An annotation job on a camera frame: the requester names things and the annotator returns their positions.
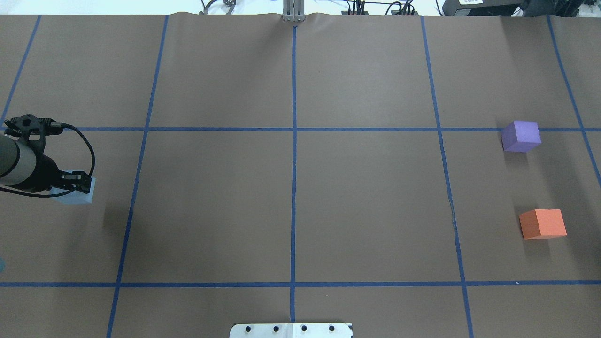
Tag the orange foam block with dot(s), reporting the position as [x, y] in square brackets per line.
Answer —
[542, 224]

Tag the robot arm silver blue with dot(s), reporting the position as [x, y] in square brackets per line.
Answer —
[29, 173]

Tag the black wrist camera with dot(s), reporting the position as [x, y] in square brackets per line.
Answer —
[32, 131]

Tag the black power adapter box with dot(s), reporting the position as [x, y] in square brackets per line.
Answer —
[480, 8]

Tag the light blue foam block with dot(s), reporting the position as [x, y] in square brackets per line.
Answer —
[69, 198]

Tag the purple foam block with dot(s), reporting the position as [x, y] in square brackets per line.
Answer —
[520, 136]

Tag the aluminium frame post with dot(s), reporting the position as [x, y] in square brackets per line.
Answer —
[293, 11]

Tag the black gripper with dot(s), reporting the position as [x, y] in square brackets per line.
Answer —
[45, 174]

